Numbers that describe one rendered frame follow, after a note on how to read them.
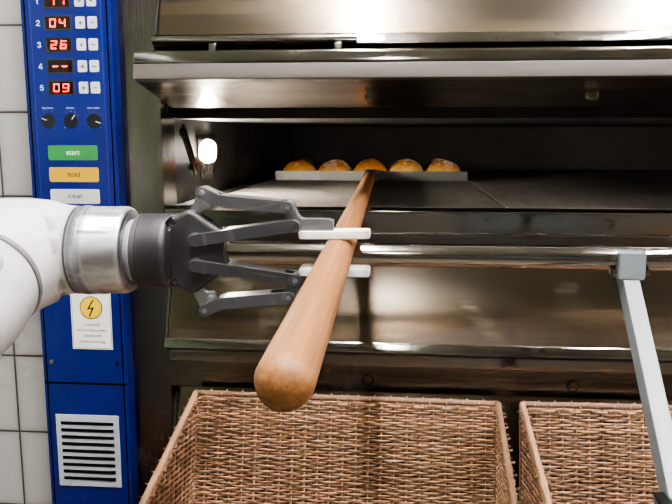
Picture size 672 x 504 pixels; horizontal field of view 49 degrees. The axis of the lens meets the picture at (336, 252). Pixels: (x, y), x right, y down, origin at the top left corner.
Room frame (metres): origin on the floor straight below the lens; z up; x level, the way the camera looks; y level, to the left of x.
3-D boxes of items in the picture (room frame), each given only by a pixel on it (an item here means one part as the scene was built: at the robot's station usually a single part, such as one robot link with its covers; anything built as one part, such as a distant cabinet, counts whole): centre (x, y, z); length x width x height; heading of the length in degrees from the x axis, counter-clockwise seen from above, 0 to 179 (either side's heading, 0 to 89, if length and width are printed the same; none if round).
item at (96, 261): (0.75, 0.23, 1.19); 0.09 x 0.06 x 0.09; 176
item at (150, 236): (0.74, 0.16, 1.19); 0.09 x 0.07 x 0.08; 86
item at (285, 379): (1.18, -0.03, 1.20); 1.71 x 0.03 x 0.03; 176
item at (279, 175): (2.30, -0.11, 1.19); 0.55 x 0.36 x 0.03; 86
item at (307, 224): (0.73, 0.03, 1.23); 0.05 x 0.01 x 0.03; 86
